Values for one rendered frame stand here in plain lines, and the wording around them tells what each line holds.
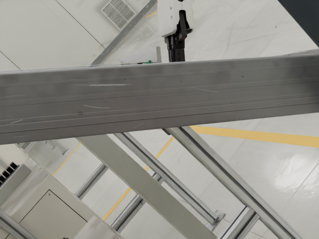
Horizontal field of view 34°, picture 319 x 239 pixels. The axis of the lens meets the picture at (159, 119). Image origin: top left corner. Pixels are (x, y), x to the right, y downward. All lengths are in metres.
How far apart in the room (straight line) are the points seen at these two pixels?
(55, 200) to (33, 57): 6.76
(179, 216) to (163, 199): 0.07
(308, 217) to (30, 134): 1.38
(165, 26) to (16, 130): 0.72
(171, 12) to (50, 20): 7.67
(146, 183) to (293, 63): 0.99
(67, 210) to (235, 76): 1.51
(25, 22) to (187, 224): 7.34
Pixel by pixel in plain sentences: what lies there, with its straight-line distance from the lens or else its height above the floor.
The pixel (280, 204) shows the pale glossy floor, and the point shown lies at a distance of 1.92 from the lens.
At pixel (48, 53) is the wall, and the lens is 8.68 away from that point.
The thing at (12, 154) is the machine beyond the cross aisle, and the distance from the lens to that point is 5.50.
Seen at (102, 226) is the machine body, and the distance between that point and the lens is 1.12.
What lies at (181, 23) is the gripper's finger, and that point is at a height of 0.79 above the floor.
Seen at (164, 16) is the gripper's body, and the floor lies 0.82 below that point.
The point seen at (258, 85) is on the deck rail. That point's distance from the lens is 0.54.
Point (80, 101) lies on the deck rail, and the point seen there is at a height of 0.91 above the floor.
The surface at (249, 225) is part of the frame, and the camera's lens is 1.37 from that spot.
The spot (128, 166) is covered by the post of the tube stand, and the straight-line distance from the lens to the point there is 1.48.
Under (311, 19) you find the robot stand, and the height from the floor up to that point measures 0.54.
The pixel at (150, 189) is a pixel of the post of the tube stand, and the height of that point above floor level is 0.47.
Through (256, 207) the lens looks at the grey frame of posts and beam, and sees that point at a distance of 1.37.
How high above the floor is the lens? 0.97
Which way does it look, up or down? 15 degrees down
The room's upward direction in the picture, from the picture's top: 46 degrees counter-clockwise
